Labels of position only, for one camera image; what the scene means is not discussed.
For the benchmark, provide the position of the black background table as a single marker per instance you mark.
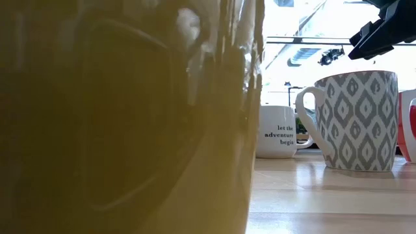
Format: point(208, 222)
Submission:
point(289, 94)

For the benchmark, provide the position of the white mug with black lettering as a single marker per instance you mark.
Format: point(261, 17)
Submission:
point(273, 113)

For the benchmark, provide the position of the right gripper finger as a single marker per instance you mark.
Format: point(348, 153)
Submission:
point(396, 14)
point(383, 40)

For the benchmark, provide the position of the small background potted plant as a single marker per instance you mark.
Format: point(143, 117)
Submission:
point(300, 125)

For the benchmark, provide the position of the black ceiling-mounted camera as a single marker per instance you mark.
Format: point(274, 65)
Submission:
point(330, 56)

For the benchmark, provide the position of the red and white mug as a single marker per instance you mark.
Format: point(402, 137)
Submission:
point(406, 130)

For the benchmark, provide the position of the ceiling air vent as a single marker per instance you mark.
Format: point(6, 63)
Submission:
point(304, 55)

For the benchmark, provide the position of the grey white ikat mug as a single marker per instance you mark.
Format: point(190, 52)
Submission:
point(357, 123)

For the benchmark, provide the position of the cream yellow mug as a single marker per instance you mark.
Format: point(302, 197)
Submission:
point(113, 130)

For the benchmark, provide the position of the overhead light bar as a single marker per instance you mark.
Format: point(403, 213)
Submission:
point(308, 41)

